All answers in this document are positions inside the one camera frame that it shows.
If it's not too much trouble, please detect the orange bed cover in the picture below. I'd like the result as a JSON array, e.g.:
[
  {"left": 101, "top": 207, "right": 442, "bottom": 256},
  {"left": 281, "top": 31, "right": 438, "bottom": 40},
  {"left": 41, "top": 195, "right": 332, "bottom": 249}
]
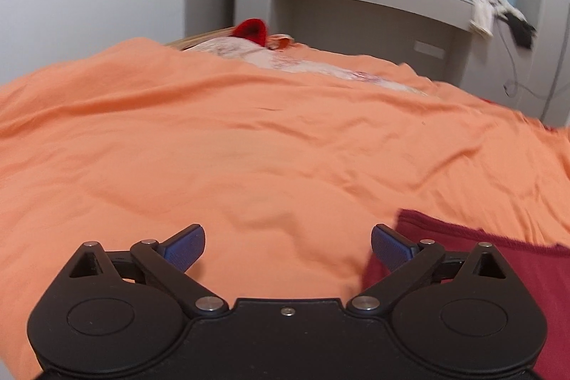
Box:
[{"left": 1, "top": 38, "right": 569, "bottom": 379}]

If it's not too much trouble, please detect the small orange patterned cloth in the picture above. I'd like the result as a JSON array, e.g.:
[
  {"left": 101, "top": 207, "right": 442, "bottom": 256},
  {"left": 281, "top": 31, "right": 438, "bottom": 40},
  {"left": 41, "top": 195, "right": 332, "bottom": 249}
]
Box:
[{"left": 266, "top": 34, "right": 295, "bottom": 51}]

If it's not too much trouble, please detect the pale floral pillow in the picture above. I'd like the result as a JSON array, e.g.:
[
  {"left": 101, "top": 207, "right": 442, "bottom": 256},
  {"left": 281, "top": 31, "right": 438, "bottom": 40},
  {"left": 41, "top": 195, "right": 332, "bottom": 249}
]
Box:
[{"left": 186, "top": 37, "right": 425, "bottom": 95}]

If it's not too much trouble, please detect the black cable on wall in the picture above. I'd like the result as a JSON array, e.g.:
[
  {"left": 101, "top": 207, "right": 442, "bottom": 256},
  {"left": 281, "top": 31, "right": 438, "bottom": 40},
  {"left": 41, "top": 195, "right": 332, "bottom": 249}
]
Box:
[{"left": 496, "top": 17, "right": 570, "bottom": 121}]

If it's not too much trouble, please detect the white cloth on ledge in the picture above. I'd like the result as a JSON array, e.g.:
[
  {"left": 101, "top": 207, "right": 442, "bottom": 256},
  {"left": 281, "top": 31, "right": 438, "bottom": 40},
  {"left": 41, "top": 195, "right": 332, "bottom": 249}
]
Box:
[{"left": 470, "top": 0, "right": 513, "bottom": 38}]

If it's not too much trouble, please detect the bright red plush item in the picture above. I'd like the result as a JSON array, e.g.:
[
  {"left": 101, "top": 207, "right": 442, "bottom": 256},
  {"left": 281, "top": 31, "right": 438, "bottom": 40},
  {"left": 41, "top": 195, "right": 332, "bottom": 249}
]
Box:
[{"left": 231, "top": 18, "right": 268, "bottom": 47}]

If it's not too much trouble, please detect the grey window desk unit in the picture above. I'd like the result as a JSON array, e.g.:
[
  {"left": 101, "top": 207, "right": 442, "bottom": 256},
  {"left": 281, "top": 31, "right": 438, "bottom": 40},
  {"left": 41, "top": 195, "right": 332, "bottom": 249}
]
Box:
[{"left": 235, "top": 0, "right": 569, "bottom": 126}]

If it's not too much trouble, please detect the dark red garment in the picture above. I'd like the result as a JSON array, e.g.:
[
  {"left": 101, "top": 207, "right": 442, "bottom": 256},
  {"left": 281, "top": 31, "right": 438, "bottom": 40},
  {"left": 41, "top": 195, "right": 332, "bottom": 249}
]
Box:
[{"left": 363, "top": 210, "right": 569, "bottom": 379}]

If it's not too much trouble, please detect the black cloth on ledge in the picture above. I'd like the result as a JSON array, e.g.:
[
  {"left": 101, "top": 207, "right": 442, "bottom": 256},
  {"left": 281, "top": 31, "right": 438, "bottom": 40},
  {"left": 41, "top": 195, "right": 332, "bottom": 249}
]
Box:
[{"left": 503, "top": 12, "right": 536, "bottom": 50}]

